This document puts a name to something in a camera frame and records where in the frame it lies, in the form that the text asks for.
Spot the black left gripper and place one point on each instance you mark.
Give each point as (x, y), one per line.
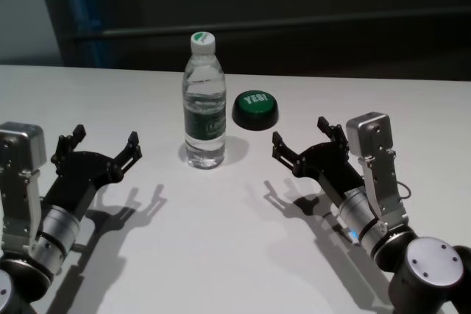
(79, 178)

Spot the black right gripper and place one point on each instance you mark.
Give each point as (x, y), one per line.
(331, 167)

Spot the clear water bottle green label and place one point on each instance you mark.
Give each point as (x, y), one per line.
(204, 126)

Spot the green YES button black base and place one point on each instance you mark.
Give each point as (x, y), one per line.
(255, 111)

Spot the grey metal handrail bar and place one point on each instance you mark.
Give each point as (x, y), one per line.
(257, 28)

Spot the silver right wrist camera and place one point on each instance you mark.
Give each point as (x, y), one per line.
(375, 152)

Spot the blue window frame strip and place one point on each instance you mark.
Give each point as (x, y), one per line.
(88, 9)

